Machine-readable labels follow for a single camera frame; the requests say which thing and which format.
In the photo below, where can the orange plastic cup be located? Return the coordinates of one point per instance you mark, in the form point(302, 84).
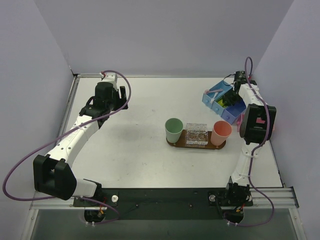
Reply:
point(220, 132)

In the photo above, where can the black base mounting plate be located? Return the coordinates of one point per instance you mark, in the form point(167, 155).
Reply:
point(161, 204)

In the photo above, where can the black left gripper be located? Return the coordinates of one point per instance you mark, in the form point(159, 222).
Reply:
point(122, 97)

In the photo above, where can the green toothpaste tube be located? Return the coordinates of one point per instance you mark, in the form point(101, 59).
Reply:
point(221, 103)

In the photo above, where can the brown wooden oval tray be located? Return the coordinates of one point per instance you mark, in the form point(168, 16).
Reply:
point(181, 143)

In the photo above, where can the pink plastic drawer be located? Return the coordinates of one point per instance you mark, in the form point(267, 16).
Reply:
point(260, 121)

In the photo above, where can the aluminium front rail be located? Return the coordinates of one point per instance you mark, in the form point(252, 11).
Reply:
point(282, 198)

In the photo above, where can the green plastic cup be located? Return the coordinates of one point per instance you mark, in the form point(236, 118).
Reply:
point(173, 129)

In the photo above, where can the clear textured plastic holder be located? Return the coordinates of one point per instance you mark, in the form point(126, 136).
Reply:
point(196, 135)

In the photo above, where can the aluminium table edge rail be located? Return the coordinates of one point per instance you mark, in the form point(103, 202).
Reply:
point(69, 104)

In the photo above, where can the blue plastic organizer box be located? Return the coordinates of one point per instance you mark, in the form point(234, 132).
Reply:
point(228, 113)

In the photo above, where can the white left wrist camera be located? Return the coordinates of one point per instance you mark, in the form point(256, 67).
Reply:
point(110, 78)

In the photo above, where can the pink white toothbrush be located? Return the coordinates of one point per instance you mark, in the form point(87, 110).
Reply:
point(207, 91)

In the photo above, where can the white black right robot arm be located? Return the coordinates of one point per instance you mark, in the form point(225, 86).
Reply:
point(238, 187)

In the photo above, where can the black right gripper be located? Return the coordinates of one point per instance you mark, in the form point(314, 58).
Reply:
point(231, 97)

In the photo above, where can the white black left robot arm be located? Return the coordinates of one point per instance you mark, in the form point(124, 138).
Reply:
point(53, 173)

